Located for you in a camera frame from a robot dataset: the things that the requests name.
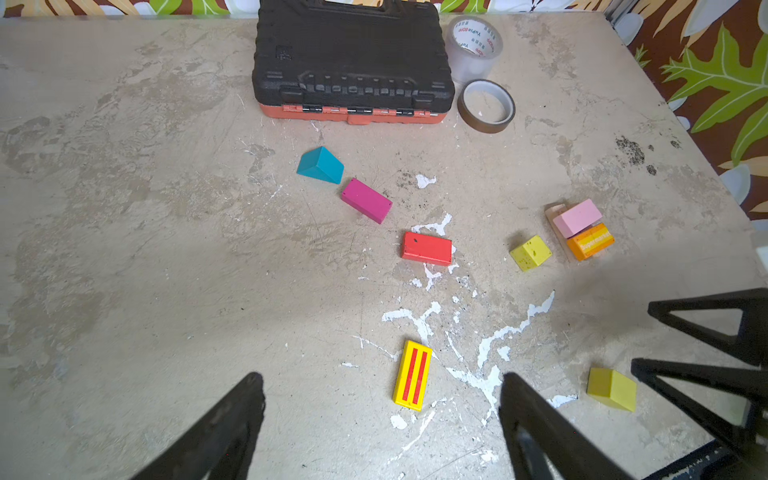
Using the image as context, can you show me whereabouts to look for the teal block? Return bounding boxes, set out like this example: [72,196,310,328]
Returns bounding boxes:
[297,147,344,185]

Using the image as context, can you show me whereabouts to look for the yellow-green cube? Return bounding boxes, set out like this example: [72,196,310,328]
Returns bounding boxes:
[587,368,637,412]
[510,235,552,272]

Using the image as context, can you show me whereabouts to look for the pink block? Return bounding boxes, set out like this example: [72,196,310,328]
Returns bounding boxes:
[553,199,603,239]

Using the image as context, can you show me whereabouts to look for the magenta block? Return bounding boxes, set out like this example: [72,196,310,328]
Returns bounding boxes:
[341,178,393,224]

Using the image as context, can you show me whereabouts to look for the brown tape roll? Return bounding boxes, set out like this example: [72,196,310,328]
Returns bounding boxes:
[457,79,516,134]

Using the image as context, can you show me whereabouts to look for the orange supermarket block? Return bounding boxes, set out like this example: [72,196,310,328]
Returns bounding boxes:
[567,223,615,261]

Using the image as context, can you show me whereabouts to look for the red block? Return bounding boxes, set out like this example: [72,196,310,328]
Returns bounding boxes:
[402,232,453,266]

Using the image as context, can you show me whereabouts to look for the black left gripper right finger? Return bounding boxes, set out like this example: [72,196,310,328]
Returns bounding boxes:
[499,373,630,479]

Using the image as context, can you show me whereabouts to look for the yellow striped block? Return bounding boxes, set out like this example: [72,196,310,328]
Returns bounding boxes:
[393,340,433,411]

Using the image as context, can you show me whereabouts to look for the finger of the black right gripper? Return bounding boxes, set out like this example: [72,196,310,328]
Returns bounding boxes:
[631,358,767,462]
[647,288,767,366]

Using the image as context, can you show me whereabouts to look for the clear tape roll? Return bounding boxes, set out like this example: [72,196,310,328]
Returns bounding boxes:
[445,16,504,84]

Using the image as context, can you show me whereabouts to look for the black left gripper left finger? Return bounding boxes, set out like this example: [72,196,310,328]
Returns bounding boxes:
[134,372,266,479]

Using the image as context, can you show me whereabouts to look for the black tool case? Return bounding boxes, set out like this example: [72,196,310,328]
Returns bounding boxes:
[252,1,455,125]

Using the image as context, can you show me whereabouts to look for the engraved natural wood block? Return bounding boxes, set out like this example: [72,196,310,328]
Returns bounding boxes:
[545,204,568,241]

